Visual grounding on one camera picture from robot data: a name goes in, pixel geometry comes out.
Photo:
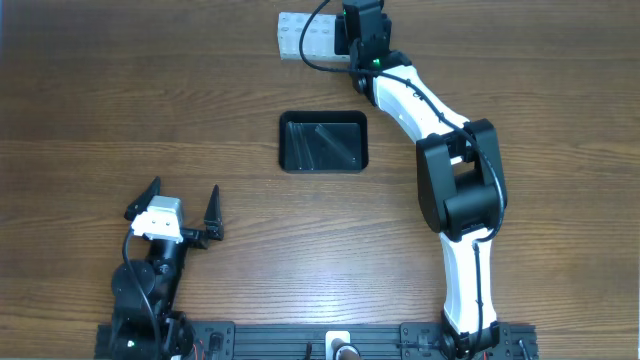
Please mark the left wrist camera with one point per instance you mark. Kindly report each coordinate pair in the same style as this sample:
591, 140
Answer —
159, 220

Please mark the clear test tube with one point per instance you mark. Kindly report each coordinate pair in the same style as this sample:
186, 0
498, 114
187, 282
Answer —
336, 142
294, 145

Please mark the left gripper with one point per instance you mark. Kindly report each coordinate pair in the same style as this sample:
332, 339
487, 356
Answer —
196, 237

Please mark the mounting rail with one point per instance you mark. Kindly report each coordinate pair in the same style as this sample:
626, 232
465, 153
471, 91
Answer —
280, 342

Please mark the black tray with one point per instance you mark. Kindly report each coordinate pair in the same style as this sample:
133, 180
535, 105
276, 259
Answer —
325, 167

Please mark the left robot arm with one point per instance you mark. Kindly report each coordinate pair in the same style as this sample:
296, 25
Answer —
132, 285

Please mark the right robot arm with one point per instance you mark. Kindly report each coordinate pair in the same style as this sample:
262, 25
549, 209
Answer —
415, 105

